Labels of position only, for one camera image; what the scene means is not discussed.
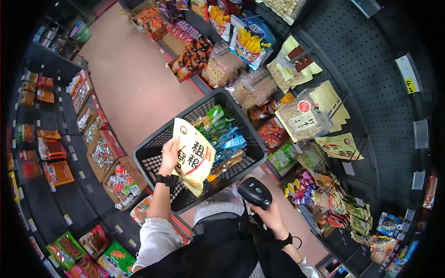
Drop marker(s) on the person's left hand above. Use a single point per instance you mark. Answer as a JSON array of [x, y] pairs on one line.
[[168, 158]]

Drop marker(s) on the person's right hand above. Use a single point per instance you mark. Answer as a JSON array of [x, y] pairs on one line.
[[273, 220]]

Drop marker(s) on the person's left fingers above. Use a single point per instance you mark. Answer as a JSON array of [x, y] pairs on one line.
[[165, 146]]

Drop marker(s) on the person's left thumb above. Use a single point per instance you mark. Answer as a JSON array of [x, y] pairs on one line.
[[176, 144]]

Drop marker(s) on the person's right fingers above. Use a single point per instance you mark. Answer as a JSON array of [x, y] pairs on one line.
[[258, 211]]

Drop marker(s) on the black barcode scanner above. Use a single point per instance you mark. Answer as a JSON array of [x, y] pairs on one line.
[[254, 191]]

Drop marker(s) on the cream snack packet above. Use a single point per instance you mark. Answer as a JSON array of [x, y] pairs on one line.
[[194, 156]]

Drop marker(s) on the black plastic shopping basket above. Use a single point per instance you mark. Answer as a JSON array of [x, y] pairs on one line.
[[156, 153]]

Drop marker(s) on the black wrist band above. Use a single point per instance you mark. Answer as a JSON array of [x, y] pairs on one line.
[[167, 180], [285, 240]]

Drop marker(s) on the pile of packets in basket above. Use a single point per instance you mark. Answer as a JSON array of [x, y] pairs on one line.
[[226, 142]]

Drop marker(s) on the person's body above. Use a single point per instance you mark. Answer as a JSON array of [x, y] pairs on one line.
[[215, 250]]

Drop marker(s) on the full shop shelf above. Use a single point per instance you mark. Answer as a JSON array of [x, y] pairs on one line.
[[59, 149], [313, 114]]

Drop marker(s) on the green round bin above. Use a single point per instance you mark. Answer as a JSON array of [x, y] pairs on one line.
[[81, 32]]

